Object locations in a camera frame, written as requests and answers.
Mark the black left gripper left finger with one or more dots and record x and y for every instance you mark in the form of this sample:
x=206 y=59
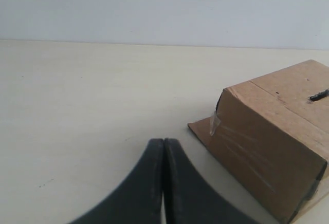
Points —
x=138 y=197

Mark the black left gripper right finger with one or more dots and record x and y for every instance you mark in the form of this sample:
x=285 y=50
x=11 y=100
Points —
x=188 y=198

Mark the brown cardboard slotted box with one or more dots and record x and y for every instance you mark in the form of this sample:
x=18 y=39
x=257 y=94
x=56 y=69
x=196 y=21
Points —
x=273 y=138

